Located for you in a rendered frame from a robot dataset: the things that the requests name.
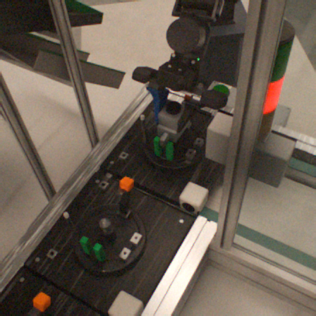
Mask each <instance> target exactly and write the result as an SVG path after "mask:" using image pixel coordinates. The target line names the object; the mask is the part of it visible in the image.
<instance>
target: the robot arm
mask: <svg viewBox="0 0 316 316"><path fill-rule="evenodd" d="M238 1H240V0H176V1H175V3H174V9H173V11H172V14H171V15H172V16H173V17H177V18H179V19H177V20H174V22H172V23H171V24H170V26H169V28H168V30H167V31H166V40H167V43H168V45H169V46H170V47H171V49H172V50H174V53H171V57H170V60H169V61H167V62H166V63H163V64H162V65H161V66H160V67H159V70H156V69H154V68H150V67H148V66H138V67H136V68H135V69H134V71H133V74H132V77H131V78H132V79H133V80H135V81H138V82H140V83H143V84H145V83H147V82H149V83H148V86H147V87H145V89H146V90H147V91H150V93H151V95H152V98H153V102H154V115H155V123H156V124H157V125H158V124H159V113H160V111H161V109H162V108H163V106H165V104H166V101H167V98H168V96H169V91H170V90H171V91H176V92H181V93H183V94H186V95H189V96H191V97H190V98H191V99H190V101H188V102H185V108H184V110H183V114H182V116H181V119H180V121H179V123H178V126H177V133H180V132H181V130H182V129H183V128H184V126H185V125H186V124H187V122H189V120H191V118H192V117H193V114H194V113H195V112H196V111H197V110H198V109H200V108H203V107H209V108H211V109H220V108H224V107H225V106H226V103H227V101H228V97H227V94H224V93H222V92H218V91H216V90H206V91H203V90H199V89H197V88H195V87H196V86H197V84H198V78H199V72H200V69H201V66H204V62H205V61H203V60H204V57H205V51H206V48H207V45H208V42H209V39H210V35H211V33H212V29H211V27H210V26H216V25H228V24H233V25H234V24H235V23H236V22H235V19H234V11H235V5H236V4H237V2H238ZM166 88H169V89H170V90H168V89H166Z"/></svg>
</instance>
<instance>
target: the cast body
mask: <svg viewBox="0 0 316 316"><path fill-rule="evenodd" d="M184 108H185V106H183V105H180V103H178V102H177V101H170V100H169V101H168V102H167V103H166V104H165V106H163V108H162V109H161V111H160V113H159V125H158V126H157V129H158V136H160V137H161V138H160V145H161V146H162V147H164V146H165V144H166V143H167V142H168V140H171V141H174V142H177V141H178V139H179V138H180V136H181V134H182V133H183V131H184V130H185V129H186V127H187V125H188V124H189V123H190V121H189V122H187V124H186V125H185V126H184V128H183V129H182V130H181V132H180V133H177V126H178V123H179V121H180V119H181V116H182V114H183V110H184Z"/></svg>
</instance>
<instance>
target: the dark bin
mask: <svg viewBox="0 0 316 316"><path fill-rule="evenodd" d="M64 1H65V6H66V10H67V14H68V18H69V20H70V24H71V28H74V27H79V26H84V25H96V24H102V20H103V15H104V13H102V12H101V11H98V10H97V9H95V8H93V7H91V6H87V5H86V4H84V3H82V2H80V1H77V0H64ZM45 30H56V26H55V23H54V20H53V17H52V12H51V9H50V5H49V2H48V0H0V36H1V35H12V34H20V33H27V32H39V31H45Z"/></svg>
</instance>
